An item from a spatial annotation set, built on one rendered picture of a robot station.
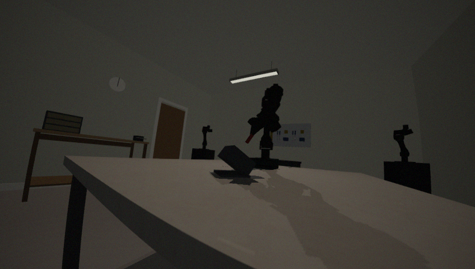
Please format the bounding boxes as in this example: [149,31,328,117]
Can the dark red peg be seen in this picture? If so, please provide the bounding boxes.
[245,134,254,143]

